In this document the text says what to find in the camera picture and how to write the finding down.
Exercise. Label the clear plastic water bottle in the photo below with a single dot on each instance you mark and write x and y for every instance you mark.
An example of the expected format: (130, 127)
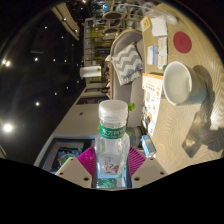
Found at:
(112, 146)

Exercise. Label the yellow square table sticker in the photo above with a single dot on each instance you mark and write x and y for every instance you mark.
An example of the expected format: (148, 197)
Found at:
(145, 24)

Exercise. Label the long white cardboard box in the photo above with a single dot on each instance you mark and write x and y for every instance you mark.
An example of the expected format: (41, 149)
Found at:
(153, 85)

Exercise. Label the green potted plant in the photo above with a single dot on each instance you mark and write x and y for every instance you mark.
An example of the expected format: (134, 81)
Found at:
(136, 136)

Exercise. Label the group of ceiling lights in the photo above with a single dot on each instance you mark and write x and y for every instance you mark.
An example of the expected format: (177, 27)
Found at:
(7, 127)

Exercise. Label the white paper slip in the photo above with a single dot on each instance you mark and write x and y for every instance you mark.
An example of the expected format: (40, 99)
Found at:
(162, 53)

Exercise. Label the white paper napkin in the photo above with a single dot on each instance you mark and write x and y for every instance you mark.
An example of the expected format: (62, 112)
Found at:
(159, 26)

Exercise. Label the blue white tissue pack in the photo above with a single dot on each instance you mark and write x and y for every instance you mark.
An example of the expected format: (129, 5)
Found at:
(152, 55)

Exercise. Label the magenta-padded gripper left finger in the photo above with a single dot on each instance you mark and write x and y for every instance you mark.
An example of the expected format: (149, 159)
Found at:
(71, 171)

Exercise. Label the grey white chevron pillow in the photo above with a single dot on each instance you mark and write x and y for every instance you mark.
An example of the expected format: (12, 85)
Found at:
(127, 63)

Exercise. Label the flat round red coaster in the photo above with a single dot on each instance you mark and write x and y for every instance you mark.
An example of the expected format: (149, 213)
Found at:
(182, 42)

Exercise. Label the curved grey sofa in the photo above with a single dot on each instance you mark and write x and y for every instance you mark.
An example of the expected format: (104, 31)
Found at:
(135, 96)

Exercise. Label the window with festive decals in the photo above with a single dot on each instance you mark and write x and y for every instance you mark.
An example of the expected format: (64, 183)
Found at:
(65, 151)

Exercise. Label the group of dining chairs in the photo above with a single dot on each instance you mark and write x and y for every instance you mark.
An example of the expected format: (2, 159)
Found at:
(113, 16)

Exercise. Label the small light blue box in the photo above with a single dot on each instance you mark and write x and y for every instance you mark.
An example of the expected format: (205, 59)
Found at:
(148, 146)

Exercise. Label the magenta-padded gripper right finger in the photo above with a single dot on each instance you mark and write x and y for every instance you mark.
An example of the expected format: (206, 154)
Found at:
(148, 171)

